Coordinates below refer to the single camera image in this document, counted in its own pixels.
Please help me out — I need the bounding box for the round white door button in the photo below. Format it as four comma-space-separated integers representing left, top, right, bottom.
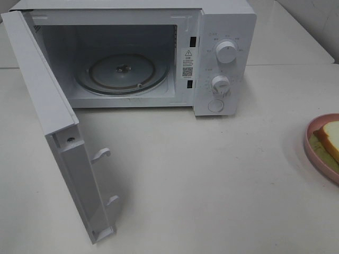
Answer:
208, 99, 224, 113

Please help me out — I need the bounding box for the white microwave door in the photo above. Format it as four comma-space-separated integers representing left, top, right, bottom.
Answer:
2, 11, 114, 243

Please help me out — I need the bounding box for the white bread sandwich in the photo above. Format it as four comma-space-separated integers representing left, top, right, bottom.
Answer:
309, 121, 338, 173

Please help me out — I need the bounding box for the pink plate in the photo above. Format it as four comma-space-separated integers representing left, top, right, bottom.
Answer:
304, 113, 338, 185

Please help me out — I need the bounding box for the glass microwave turntable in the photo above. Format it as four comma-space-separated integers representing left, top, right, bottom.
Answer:
74, 46, 174, 96

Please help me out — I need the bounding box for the white microwave oven body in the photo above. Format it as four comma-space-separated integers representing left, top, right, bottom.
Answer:
6, 1, 257, 116

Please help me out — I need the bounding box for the upper white power knob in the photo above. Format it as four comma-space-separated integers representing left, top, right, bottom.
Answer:
215, 40, 238, 64

